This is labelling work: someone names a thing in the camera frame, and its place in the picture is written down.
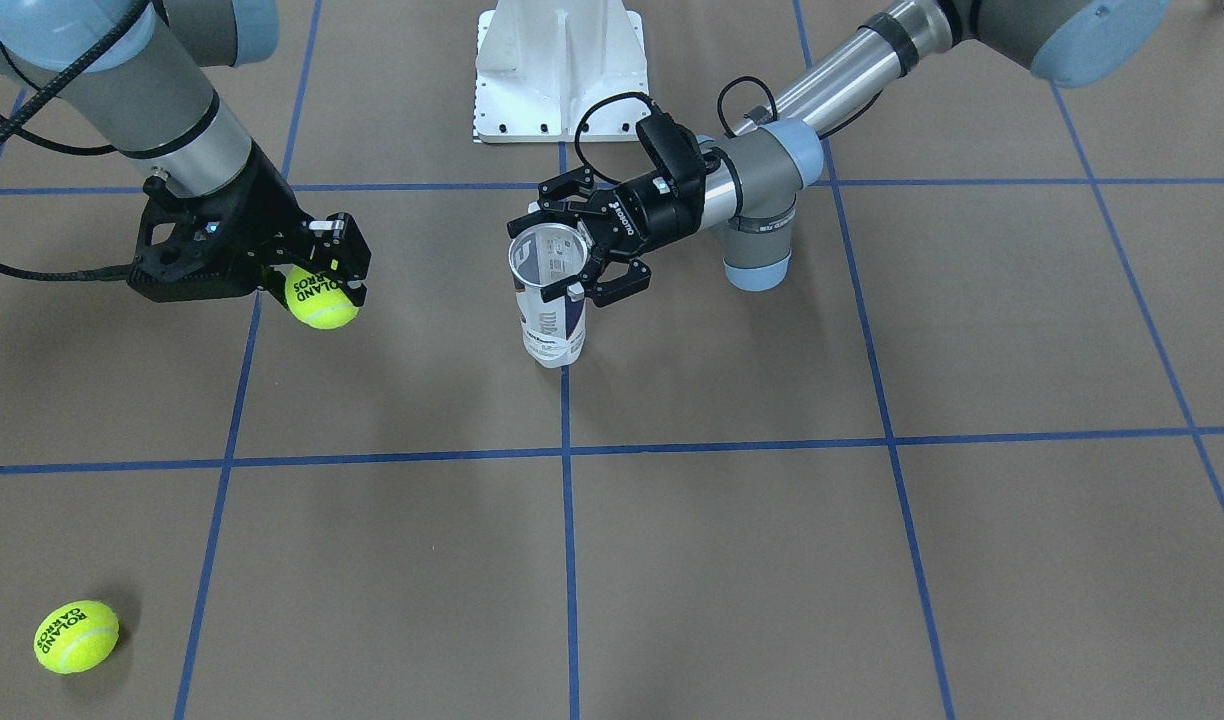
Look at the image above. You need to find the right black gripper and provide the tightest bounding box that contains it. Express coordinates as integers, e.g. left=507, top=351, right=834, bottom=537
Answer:
left=127, top=144, right=373, bottom=307

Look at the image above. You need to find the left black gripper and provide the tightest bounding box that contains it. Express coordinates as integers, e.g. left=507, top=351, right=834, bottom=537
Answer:
left=506, top=167, right=707, bottom=307

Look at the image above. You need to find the yellow tennis ball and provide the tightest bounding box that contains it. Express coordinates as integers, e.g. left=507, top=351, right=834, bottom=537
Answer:
left=33, top=600, right=120, bottom=673
left=283, top=266, right=360, bottom=331

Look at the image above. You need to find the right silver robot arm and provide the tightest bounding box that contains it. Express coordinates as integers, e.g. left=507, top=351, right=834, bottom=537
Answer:
left=0, top=1, right=371, bottom=306

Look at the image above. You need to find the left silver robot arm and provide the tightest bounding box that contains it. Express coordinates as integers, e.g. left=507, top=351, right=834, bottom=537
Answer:
left=507, top=1, right=1168, bottom=307

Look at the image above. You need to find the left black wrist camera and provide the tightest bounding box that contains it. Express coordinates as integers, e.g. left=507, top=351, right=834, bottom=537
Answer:
left=636, top=111, right=707, bottom=200

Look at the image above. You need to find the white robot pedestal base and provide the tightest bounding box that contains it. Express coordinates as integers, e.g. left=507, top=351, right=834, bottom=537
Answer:
left=472, top=1, right=649, bottom=143

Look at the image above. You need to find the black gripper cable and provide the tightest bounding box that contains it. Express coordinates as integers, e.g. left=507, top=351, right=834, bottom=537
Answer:
left=0, top=0, right=163, bottom=283

